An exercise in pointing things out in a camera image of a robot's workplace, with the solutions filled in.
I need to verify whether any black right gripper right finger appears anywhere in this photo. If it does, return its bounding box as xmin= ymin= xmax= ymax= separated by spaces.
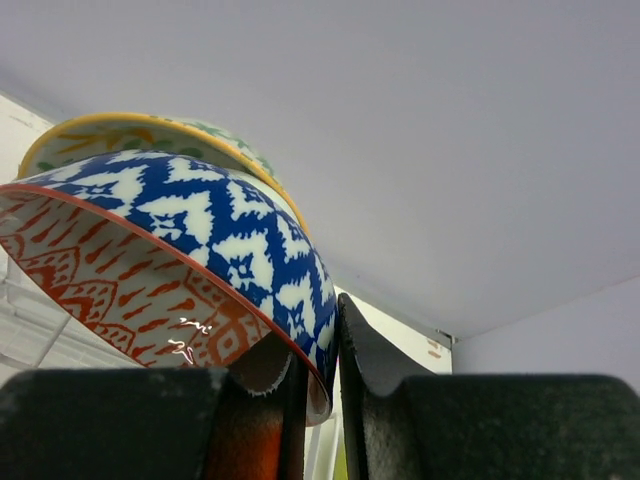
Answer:
xmin=338 ymin=295 xmax=639 ymax=479

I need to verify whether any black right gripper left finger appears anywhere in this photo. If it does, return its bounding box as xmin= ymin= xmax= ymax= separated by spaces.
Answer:
xmin=1 ymin=335 xmax=306 ymax=479

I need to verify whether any red rimmed patterned bowl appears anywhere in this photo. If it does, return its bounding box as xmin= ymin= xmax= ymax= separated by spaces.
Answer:
xmin=1 ymin=149 xmax=337 ymax=425

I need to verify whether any blue zigzag patterned bowl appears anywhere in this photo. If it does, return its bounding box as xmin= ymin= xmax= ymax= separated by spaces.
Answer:
xmin=17 ymin=112 xmax=309 ymax=231

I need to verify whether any white wire dish rack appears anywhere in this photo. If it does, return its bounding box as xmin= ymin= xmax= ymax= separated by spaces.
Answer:
xmin=1 ymin=253 xmax=134 ymax=369

